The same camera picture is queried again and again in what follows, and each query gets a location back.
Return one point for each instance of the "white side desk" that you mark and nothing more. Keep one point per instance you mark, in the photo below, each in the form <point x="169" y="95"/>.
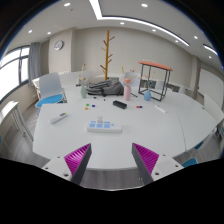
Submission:
<point x="11" y="113"/>

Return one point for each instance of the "round wall clock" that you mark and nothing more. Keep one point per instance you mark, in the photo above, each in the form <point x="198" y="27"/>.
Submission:
<point x="58" y="45"/>

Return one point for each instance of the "white blue-seat chair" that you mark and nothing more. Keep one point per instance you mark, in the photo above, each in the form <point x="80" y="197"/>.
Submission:
<point x="51" y="90"/>

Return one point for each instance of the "white remote control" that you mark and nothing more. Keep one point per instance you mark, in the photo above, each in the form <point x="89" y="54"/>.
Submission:
<point x="58" y="118"/>

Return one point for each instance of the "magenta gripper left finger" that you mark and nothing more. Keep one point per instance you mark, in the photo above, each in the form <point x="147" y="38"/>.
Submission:
<point x="77" y="162"/>

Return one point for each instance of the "white power strip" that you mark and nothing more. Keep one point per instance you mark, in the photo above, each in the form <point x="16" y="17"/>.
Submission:
<point x="106" y="127"/>

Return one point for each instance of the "grey curtain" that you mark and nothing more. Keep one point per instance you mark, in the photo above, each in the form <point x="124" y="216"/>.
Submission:
<point x="33" y="62"/>

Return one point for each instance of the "green vase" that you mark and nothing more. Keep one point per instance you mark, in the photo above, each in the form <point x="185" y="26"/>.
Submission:
<point x="83" y="92"/>

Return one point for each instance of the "blue vase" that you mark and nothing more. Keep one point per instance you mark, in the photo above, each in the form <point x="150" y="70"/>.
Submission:
<point x="147" y="95"/>

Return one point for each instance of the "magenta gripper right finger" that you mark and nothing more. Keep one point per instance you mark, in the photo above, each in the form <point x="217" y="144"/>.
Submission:
<point x="145" y="160"/>

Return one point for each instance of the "grey backpack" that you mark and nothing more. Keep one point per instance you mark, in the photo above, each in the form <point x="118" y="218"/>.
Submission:
<point x="105" y="88"/>

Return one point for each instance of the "white marker pen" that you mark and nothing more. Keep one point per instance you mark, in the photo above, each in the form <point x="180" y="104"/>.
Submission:
<point x="161" y="109"/>

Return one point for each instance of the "yellow wooden coat tree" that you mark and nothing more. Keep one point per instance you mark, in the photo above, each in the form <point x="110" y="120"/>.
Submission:
<point x="108" y="56"/>

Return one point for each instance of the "black frame orange-top stand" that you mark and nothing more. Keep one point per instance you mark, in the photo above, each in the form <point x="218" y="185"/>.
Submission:
<point x="154" y="78"/>

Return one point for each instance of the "black rectangular box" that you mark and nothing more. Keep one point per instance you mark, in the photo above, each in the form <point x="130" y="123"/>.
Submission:
<point x="119" y="104"/>

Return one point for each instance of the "white charger plug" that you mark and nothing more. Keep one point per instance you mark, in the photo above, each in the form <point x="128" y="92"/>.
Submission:
<point x="100" y="120"/>

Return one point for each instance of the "pink vase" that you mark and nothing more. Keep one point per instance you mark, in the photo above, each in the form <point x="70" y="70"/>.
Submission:
<point x="127" y="93"/>

